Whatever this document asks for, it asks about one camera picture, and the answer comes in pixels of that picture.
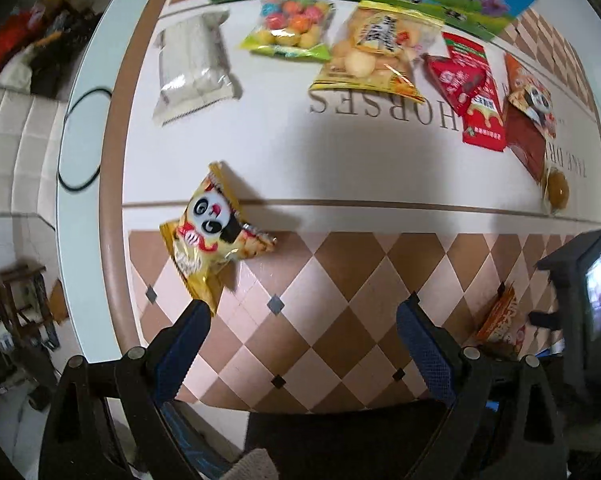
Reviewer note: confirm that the white cushioned sofa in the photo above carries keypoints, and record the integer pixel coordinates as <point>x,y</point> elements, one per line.
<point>15,150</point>

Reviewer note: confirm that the yellow biscuit packet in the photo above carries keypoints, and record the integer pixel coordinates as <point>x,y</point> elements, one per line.
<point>370,50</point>

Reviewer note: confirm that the printed tablecloth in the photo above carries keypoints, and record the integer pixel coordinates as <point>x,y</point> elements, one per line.
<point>330,160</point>

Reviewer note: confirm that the red white bag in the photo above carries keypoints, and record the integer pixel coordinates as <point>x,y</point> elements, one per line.
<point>5,45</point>

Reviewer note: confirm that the dark clothes pile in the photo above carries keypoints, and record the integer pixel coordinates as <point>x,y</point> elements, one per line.
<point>60,40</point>

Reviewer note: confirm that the brown bun clear packet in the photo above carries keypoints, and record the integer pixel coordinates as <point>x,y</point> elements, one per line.
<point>556,190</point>

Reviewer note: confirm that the colourful candy balls packet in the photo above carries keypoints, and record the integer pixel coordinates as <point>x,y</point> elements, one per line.
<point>290,22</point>

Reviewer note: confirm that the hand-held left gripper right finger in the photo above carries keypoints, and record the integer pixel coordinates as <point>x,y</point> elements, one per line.
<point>428,355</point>

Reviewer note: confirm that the white snack packet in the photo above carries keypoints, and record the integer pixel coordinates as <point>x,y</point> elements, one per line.
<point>193,60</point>

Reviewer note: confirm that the wooden stool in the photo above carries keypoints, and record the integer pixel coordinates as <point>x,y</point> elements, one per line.
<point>5,285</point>

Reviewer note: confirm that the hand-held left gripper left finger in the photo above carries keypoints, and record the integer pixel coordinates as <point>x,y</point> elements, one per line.
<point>180,355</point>

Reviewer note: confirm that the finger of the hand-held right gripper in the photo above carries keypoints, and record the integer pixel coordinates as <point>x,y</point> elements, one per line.
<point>544,319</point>

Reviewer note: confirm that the dark red snack packet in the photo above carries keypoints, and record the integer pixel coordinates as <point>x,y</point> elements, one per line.
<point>523,140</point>

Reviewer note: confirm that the yellow panda snack packet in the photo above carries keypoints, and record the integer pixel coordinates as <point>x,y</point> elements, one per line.
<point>210,230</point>

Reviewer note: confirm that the orange panda snack packet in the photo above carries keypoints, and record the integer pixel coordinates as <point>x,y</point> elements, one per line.
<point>530,92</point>

